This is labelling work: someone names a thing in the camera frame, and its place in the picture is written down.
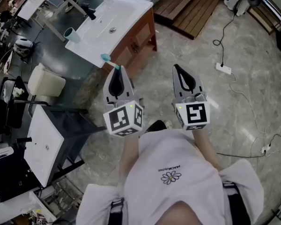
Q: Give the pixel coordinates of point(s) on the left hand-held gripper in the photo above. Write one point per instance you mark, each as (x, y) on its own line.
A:
(118, 119)

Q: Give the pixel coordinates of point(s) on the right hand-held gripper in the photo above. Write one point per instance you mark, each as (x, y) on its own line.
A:
(196, 114)

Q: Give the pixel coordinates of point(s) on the teal toothbrush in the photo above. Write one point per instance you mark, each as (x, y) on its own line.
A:
(105, 57)

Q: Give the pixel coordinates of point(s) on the teal cup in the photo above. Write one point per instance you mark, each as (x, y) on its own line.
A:
(72, 35)

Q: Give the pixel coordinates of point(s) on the person's left forearm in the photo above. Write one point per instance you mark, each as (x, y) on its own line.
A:
(130, 153)

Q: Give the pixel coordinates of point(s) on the white power strip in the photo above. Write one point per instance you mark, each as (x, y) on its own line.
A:
(223, 68)

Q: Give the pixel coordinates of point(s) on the person's left white shoe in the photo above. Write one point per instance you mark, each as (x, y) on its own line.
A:
(168, 124)

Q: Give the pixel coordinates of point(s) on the brown wooden sink cabinet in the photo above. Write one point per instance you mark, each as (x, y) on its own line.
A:
(135, 43)

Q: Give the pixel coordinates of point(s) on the person's black trousers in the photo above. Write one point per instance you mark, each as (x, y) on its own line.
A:
(154, 126)

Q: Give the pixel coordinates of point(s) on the metal sink drain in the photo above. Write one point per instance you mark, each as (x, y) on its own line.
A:
(112, 30)

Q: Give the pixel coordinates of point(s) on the person's white shirt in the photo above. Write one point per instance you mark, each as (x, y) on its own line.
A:
(168, 153)

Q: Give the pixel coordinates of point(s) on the cream plastic trash bin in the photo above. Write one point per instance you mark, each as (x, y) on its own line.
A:
(45, 82)

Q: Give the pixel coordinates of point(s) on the white oval-basin sink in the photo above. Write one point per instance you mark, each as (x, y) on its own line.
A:
(107, 15)

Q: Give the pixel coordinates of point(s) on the wooden slatted platform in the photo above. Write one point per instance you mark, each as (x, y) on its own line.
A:
(192, 6)

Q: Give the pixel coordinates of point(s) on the tall black faucet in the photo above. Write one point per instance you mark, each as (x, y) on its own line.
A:
(90, 13)

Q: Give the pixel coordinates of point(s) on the white flat rectangular sink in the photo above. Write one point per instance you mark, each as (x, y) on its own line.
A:
(44, 144)

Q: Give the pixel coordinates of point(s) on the white plug adapter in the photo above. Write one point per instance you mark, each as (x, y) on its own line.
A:
(266, 148)

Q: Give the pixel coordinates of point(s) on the white flowers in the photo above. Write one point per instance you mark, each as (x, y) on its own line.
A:
(18, 92)

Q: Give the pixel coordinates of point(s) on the white round robot device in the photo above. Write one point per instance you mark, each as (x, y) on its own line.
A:
(23, 44)

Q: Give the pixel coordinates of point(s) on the small black faucet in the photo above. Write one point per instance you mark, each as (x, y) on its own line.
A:
(24, 139)

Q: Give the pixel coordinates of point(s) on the black chair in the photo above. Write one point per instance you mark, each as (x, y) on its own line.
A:
(11, 116)

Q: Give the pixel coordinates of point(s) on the person's bare neck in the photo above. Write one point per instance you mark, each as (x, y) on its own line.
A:
(182, 214)

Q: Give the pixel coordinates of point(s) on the white flat device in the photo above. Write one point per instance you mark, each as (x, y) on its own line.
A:
(1, 153)

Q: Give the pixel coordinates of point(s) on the black equipment case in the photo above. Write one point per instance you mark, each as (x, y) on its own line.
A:
(9, 177)

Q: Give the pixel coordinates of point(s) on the black frame sink cabinet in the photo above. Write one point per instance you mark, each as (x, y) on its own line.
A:
(77, 125)

